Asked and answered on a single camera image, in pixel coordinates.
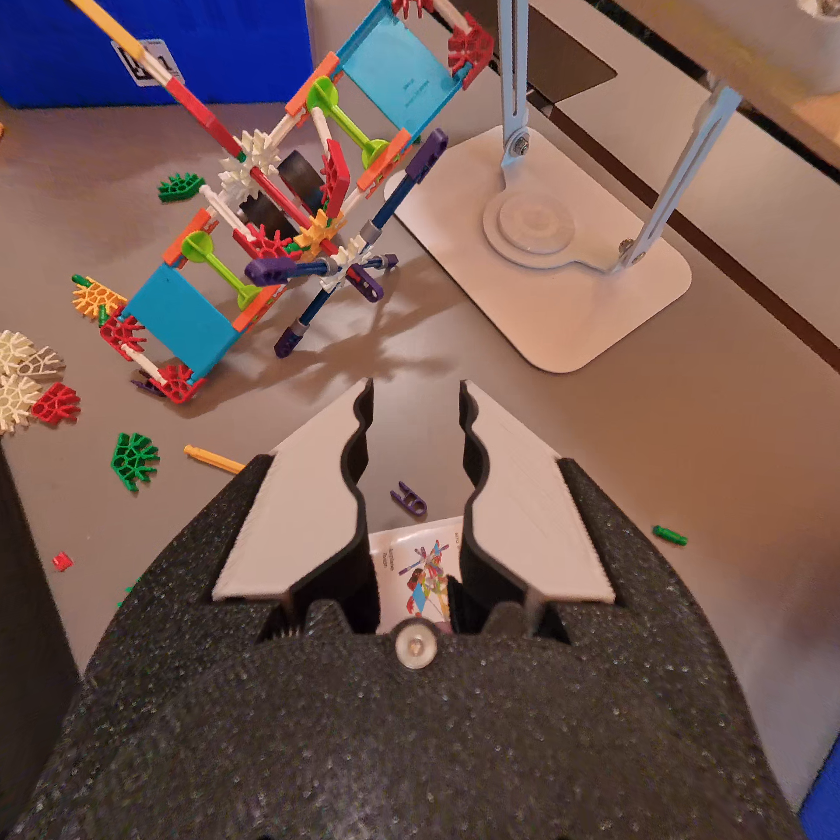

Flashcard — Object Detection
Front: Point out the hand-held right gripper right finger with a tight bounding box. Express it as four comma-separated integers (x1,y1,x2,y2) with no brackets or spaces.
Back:
457,379,618,635

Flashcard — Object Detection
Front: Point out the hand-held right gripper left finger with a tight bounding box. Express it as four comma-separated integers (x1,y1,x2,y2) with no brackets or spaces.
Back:
211,378,382,635

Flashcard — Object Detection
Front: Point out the yellow plastic rod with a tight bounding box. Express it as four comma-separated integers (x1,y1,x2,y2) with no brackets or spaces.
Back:
184,444,247,475

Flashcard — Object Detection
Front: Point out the colourful construction toy plane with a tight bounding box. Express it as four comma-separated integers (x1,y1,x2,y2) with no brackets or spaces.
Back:
66,0,496,404

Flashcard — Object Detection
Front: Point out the toy instruction booklet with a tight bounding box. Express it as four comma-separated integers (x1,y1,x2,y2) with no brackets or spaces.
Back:
369,517,463,634

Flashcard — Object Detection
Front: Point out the wooden and white book stand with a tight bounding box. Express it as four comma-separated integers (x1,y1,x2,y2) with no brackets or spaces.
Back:
384,0,840,374

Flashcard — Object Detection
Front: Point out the red fan connector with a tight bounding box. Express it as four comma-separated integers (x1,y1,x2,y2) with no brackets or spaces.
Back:
31,382,81,424

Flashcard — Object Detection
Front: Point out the black perforated pad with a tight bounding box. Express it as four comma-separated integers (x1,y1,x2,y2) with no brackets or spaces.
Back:
0,446,81,821

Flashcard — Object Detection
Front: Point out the orange fan connector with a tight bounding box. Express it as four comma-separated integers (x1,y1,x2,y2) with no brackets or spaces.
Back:
72,276,129,320

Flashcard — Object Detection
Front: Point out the pale grey snowflake connector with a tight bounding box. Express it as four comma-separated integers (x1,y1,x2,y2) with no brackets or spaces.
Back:
20,346,67,380

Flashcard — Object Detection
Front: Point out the white snowflake connector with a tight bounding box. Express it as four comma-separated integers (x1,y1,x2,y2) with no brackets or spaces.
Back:
0,330,35,375
0,374,43,434

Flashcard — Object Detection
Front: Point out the yellow connector with green rod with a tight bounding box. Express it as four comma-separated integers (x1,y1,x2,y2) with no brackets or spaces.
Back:
71,274,111,327

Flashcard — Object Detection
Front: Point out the blue plastic bin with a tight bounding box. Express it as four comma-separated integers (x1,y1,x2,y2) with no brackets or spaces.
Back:
797,731,840,840
0,0,315,109

